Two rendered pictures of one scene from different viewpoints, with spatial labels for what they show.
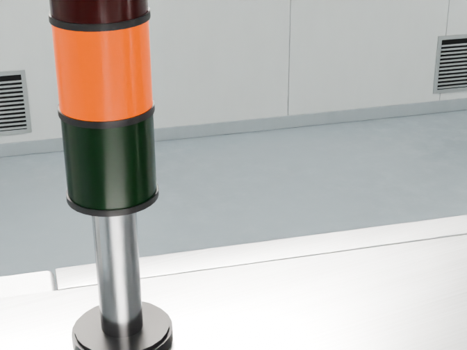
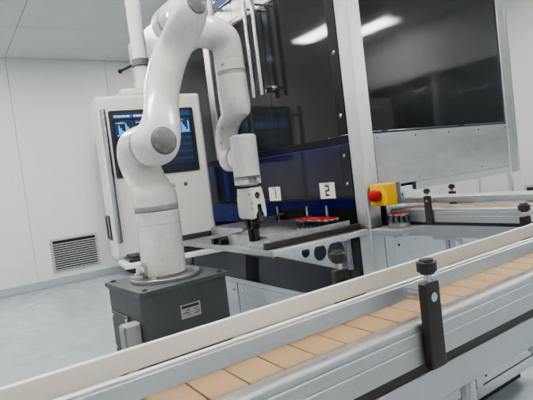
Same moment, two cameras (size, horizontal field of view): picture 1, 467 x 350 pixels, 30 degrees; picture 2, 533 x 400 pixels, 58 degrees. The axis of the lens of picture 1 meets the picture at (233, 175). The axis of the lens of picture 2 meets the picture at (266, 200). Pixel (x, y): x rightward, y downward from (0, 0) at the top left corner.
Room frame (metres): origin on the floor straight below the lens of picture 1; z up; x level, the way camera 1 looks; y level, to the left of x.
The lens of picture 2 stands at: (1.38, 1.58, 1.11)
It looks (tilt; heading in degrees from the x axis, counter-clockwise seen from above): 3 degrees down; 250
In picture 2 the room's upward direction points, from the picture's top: 7 degrees counter-clockwise
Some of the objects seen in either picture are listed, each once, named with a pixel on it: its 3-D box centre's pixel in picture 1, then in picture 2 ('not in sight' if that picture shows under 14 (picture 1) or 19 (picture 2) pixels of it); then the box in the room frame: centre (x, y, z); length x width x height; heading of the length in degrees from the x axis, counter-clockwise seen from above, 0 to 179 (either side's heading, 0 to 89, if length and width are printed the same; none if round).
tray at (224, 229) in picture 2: not in sight; (261, 225); (0.72, -0.31, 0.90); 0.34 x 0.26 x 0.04; 14
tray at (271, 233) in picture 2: not in sight; (288, 232); (0.75, 0.04, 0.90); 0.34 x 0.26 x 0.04; 14
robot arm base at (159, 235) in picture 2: not in sight; (161, 244); (1.21, 0.25, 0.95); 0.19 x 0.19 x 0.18
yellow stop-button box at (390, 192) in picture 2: not in sight; (385, 194); (0.47, 0.23, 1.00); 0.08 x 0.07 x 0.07; 14
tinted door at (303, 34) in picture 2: not in sight; (301, 65); (0.56, -0.09, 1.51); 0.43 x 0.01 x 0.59; 104
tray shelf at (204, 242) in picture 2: not in sight; (271, 236); (0.75, -0.13, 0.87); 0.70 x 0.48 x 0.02; 104
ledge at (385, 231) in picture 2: not in sight; (400, 228); (0.42, 0.23, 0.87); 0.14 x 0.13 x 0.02; 14
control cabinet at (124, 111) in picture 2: not in sight; (154, 171); (1.07, -0.81, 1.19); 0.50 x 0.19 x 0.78; 6
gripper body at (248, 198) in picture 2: not in sight; (250, 201); (0.91, 0.16, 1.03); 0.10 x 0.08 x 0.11; 104
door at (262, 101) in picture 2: not in sight; (240, 90); (0.67, -0.53, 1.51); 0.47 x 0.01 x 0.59; 104
